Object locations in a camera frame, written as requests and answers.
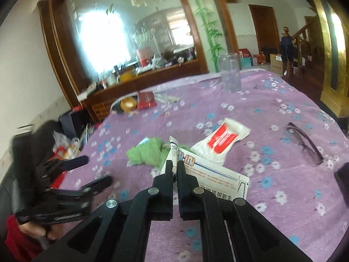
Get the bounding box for golden framed panel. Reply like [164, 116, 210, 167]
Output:
[305, 0, 349, 118]

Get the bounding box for white ointment tube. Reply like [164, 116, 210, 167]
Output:
[168, 136, 181, 175]

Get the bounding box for person's left hand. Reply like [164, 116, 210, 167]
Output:
[20, 221, 64, 241]

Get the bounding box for brown wooden door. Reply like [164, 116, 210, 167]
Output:
[249, 5, 281, 58]

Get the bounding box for dark jacket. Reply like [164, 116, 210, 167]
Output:
[279, 35, 298, 64]

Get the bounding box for paper-wrapped chopsticks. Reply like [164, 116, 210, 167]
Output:
[154, 94, 182, 104]

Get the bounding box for white packet with red label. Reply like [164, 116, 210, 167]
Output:
[190, 118, 251, 167]

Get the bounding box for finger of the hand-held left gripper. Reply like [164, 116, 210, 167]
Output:
[55, 175, 113, 197]
[41, 155, 90, 176]

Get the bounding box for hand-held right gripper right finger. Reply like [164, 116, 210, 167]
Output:
[177, 160, 313, 262]

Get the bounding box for wooden stair railing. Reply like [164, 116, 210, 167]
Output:
[282, 16, 325, 88]

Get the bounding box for brown tape roll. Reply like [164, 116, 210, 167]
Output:
[120, 97, 137, 112]

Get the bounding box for wooden mirror cabinet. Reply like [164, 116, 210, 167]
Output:
[38, 0, 238, 123]

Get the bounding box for red box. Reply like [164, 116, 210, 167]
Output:
[136, 47, 153, 66]

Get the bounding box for dark shopping bag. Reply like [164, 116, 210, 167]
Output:
[58, 109, 90, 140]

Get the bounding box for white and blue medicine box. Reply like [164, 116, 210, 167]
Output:
[159, 145, 250, 205]

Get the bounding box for dark framed eyeglasses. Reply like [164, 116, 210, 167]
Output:
[286, 122, 325, 165]

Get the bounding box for stack of books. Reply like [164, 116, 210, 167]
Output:
[77, 83, 98, 101]

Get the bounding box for black sofa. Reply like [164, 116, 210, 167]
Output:
[0, 120, 66, 216]

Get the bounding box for red plastic basket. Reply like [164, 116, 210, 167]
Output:
[49, 150, 68, 190]

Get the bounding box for green towel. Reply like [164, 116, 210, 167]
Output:
[126, 138, 188, 170]

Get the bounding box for clear plastic bag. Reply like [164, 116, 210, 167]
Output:
[53, 131, 82, 159]

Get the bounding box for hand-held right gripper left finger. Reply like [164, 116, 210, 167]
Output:
[35, 160, 174, 262]

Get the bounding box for cardboard box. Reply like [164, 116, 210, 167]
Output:
[270, 53, 287, 74]

